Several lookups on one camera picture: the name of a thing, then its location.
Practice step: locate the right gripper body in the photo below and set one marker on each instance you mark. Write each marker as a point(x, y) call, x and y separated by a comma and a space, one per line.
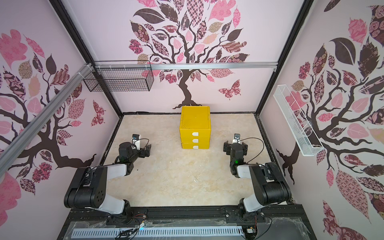
point(235, 147)

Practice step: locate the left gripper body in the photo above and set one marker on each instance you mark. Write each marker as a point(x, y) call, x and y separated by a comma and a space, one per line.
point(141, 154)

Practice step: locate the yellow bottom drawer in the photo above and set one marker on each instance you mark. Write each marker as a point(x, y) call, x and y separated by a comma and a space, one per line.
point(196, 146)

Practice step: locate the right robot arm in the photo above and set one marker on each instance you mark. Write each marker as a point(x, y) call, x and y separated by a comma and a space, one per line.
point(269, 184)

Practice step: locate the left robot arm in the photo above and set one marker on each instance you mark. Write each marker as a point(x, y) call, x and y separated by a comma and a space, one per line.
point(88, 188)

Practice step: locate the yellow three-drawer cabinet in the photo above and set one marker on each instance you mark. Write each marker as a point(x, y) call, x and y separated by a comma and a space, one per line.
point(195, 117)

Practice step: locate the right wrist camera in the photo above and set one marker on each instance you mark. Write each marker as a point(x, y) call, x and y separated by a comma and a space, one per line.
point(236, 139)

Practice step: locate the white wire basket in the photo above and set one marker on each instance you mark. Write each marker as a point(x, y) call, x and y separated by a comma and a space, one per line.
point(291, 105)

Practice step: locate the black wire basket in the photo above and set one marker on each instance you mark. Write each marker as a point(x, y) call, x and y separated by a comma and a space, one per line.
point(120, 76)

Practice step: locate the white slotted cable duct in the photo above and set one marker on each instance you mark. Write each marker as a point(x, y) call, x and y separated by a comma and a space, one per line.
point(156, 232)

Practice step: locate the aluminium rail back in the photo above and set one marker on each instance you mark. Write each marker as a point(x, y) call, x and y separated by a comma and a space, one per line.
point(185, 66)

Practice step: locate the aluminium rail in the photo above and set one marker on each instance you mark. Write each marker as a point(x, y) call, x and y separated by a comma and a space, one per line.
point(20, 143)
point(185, 66)

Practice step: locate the black base frame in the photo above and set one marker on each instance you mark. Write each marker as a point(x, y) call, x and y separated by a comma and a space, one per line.
point(230, 214)

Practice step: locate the aluminium rail left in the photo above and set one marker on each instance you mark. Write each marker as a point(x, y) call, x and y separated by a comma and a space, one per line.
point(20, 143)

